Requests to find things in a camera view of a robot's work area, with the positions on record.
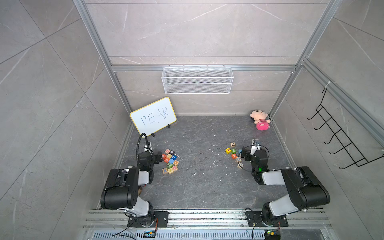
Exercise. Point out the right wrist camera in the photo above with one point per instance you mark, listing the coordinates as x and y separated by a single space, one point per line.
255 145

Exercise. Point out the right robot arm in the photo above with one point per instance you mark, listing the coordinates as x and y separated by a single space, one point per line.
304 189

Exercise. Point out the black wire hook rack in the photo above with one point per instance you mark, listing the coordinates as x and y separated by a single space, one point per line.
340 136

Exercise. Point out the white wire mesh basket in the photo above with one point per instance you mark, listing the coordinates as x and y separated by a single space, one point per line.
202 80

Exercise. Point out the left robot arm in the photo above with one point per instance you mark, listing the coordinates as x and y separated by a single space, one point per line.
121 190

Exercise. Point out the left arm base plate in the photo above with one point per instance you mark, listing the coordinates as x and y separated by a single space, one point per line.
157 219

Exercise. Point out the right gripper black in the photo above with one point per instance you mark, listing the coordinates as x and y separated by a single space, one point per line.
248 152

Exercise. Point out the whiteboard with yellow frame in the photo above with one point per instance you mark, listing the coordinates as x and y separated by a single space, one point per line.
154 117

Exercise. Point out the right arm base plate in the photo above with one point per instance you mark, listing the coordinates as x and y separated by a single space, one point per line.
264 219

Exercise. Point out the blue letter block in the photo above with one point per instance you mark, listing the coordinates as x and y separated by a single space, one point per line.
173 159

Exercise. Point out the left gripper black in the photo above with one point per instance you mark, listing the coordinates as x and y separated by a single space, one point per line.
156 159

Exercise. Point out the pink plush doll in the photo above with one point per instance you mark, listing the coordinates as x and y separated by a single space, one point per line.
261 120

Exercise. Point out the aluminium rail front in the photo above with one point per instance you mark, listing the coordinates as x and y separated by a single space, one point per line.
208 219

